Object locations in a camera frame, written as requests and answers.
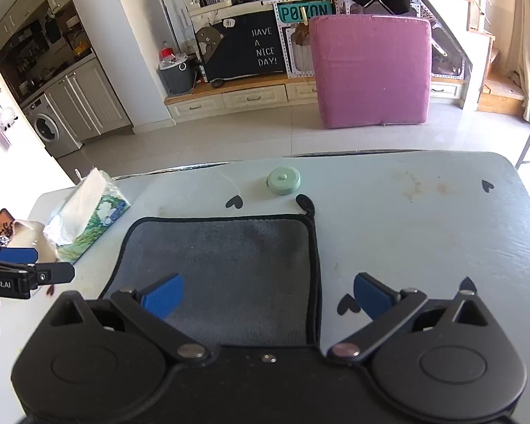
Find orange patterned packet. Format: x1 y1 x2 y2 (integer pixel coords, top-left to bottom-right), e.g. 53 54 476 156
0 209 17 240

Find wooden stairs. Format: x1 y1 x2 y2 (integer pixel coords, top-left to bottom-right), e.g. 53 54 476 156
477 48 527 118

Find green printed tissue pack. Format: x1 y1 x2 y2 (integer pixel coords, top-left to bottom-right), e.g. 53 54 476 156
43 167 131 264

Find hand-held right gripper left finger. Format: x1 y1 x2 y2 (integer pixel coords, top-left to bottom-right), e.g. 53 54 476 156
48 273 210 363

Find silver washing machine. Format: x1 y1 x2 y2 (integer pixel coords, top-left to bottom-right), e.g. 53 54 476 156
21 94 83 159

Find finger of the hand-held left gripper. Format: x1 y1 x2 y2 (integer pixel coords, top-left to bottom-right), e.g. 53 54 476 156
0 245 40 263
0 259 76 284

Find green round lid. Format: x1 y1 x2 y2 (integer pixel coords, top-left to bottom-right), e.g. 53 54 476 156
266 167 305 197

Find cream kitchen cabinet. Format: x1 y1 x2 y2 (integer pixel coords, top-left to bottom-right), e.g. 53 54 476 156
44 58 133 142

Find grey towel with black edging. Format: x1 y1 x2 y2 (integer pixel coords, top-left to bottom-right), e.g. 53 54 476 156
99 194 323 348

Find teal sign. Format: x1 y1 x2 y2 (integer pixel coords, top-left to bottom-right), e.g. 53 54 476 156
277 2 334 24

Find white sheep plush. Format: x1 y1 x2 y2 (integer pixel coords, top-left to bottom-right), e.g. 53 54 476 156
0 107 19 131

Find black printed cloth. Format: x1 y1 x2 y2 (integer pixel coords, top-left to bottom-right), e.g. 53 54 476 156
196 10 289 83

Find cream drawer cabinet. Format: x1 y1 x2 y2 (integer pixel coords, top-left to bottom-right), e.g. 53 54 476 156
165 77 464 121

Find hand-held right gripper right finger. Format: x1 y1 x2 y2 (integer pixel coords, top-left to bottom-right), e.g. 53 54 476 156
328 272 492 360

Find grey trash bin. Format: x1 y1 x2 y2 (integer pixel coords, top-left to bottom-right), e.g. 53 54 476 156
158 59 198 95

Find pink cushion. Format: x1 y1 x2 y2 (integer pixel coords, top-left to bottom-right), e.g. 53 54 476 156
308 14 433 130

